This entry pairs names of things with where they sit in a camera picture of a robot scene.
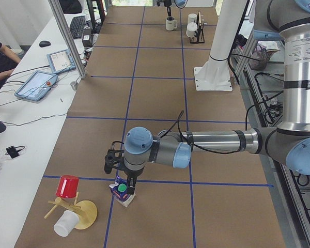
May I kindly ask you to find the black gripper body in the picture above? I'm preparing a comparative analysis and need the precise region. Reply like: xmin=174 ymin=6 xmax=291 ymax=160
xmin=104 ymin=149 xmax=126 ymax=174
xmin=163 ymin=0 xmax=171 ymax=8

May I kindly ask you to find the white ribbed HOME mug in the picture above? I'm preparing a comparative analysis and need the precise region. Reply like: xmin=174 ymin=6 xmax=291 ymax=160
xmin=165 ymin=17 xmax=177 ymax=31

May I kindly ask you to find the milk carton green cap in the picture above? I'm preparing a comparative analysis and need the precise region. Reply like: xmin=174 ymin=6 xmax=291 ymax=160
xmin=109 ymin=176 xmax=136 ymax=207

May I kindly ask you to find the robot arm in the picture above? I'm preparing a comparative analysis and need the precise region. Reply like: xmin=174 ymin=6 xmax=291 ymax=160
xmin=156 ymin=0 xmax=188 ymax=20
xmin=104 ymin=1 xmax=310 ymax=194

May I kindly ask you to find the red plastic cup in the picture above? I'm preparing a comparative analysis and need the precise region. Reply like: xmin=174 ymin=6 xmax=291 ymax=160
xmin=55 ymin=175 xmax=79 ymax=198

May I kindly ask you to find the wooden cup tree stand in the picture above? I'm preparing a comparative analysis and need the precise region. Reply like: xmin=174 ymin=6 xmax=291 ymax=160
xmin=44 ymin=192 xmax=98 ymax=230

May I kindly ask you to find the white plastic cup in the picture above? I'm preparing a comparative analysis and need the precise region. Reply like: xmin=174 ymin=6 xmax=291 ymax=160
xmin=53 ymin=210 xmax=80 ymax=237

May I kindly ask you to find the white HOME mug on rack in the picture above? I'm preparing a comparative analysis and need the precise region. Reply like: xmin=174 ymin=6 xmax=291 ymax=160
xmin=188 ymin=13 xmax=197 ymax=24

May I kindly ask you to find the black power box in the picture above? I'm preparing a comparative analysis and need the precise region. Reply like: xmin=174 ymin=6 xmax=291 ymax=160
xmin=82 ymin=28 xmax=93 ymax=48

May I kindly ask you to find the black keyboard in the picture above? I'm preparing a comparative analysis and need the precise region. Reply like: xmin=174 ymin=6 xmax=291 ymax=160
xmin=69 ymin=15 xmax=86 ymax=39

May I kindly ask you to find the small black adapter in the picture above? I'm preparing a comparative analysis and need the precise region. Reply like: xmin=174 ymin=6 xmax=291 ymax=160
xmin=6 ymin=146 xmax=25 ymax=159

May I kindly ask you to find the teach pendant near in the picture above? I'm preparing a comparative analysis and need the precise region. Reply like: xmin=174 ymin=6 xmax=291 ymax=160
xmin=14 ymin=71 xmax=58 ymax=102

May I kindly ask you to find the teach pendant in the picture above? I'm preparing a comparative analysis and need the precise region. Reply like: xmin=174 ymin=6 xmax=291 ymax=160
xmin=46 ymin=49 xmax=76 ymax=74
xmin=14 ymin=71 xmax=58 ymax=102

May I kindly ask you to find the teach pendant far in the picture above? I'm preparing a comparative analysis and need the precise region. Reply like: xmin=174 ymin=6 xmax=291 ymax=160
xmin=46 ymin=49 xmax=76 ymax=74

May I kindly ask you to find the black computer mouse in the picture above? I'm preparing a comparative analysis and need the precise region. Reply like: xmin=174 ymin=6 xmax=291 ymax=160
xmin=39 ymin=40 xmax=51 ymax=48

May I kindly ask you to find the black wire mug rack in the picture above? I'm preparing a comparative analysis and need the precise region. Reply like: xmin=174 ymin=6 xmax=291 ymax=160
xmin=189 ymin=11 xmax=205 ymax=44

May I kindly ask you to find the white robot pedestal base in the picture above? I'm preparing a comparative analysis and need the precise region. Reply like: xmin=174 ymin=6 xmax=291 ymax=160
xmin=194 ymin=0 xmax=249 ymax=91

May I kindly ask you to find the aluminium frame post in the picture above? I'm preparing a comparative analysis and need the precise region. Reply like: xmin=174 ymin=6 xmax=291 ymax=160
xmin=48 ymin=0 xmax=86 ymax=79

